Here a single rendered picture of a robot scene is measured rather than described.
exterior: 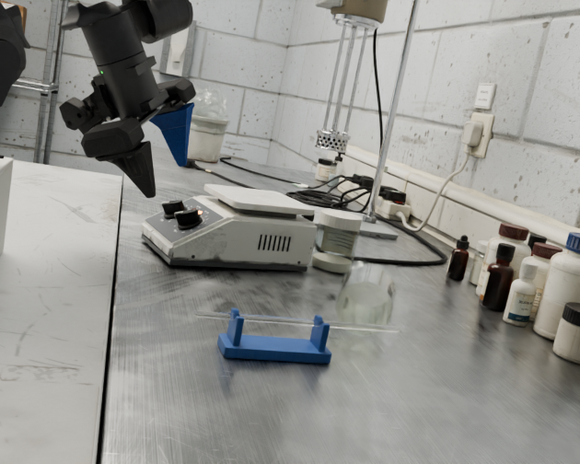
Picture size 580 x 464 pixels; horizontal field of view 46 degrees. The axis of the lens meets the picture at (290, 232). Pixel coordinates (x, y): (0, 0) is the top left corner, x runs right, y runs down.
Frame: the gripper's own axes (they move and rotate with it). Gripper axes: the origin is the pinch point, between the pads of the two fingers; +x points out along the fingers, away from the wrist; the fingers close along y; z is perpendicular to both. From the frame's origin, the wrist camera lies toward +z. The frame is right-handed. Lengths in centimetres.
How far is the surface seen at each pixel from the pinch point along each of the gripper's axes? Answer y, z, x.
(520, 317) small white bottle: -5.0, -38.0, 30.8
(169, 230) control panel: 1.4, 1.5, 9.5
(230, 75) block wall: -230, 92, 41
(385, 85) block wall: -121, -2, 30
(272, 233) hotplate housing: -3.3, -9.7, 14.0
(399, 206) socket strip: -68, -11, 44
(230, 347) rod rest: 26.7, -16.8, 9.4
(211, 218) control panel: -0.5, -3.6, 9.5
